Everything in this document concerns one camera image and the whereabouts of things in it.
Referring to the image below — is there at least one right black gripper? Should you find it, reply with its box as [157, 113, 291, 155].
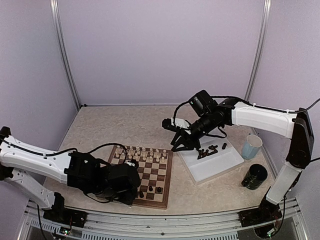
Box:
[171, 111, 218, 151]

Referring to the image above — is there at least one white plastic tray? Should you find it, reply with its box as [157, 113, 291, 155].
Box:
[178, 136, 244, 186]

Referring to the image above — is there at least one wooden chess board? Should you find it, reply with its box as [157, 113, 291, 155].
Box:
[108, 145, 173, 210]

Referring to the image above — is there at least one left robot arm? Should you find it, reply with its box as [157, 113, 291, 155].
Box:
[0, 126, 141, 223]

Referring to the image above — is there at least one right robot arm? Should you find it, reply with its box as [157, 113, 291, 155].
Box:
[162, 89, 315, 222]

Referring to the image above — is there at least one light blue mug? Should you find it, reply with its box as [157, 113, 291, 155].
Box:
[241, 134, 263, 160]

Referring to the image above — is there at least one dark green mug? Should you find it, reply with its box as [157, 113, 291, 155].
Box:
[241, 163, 268, 190]

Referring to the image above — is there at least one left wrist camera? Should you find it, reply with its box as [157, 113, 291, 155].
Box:
[124, 160, 139, 169]

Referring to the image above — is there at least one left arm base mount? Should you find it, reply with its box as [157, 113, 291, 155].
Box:
[43, 208, 88, 228]

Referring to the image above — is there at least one front aluminium rail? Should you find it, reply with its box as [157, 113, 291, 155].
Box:
[17, 199, 308, 240]

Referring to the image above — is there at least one right aluminium frame post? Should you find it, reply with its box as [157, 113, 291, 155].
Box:
[244, 0, 272, 101]

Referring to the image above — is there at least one aluminium frame post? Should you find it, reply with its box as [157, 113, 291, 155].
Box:
[50, 0, 82, 111]
[244, 0, 272, 101]

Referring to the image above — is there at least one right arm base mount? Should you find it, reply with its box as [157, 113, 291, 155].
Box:
[238, 208, 283, 228]

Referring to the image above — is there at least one left aluminium frame post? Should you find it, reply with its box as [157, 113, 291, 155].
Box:
[50, 0, 82, 111]

